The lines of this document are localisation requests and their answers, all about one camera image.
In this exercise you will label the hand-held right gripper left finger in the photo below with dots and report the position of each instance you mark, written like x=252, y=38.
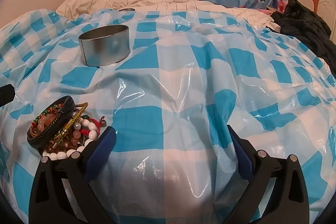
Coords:
x=105, y=150

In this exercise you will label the round metal tin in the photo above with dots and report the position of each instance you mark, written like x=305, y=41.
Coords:
x=105, y=50

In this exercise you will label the blue checked plastic sheet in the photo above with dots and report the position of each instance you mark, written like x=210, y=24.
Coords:
x=183, y=82

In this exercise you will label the white striped quilt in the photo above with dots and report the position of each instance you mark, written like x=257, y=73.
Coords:
x=183, y=5

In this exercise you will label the round metal tin lid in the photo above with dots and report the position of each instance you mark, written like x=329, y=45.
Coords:
x=126, y=9

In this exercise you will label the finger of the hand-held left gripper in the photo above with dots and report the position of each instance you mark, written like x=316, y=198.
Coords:
x=6, y=95

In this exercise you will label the dark clothes pile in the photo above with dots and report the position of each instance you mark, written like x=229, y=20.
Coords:
x=302, y=27

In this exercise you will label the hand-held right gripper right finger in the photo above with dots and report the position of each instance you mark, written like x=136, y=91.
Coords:
x=241, y=155

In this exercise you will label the pink cloth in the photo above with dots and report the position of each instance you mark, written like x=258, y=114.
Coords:
x=281, y=6

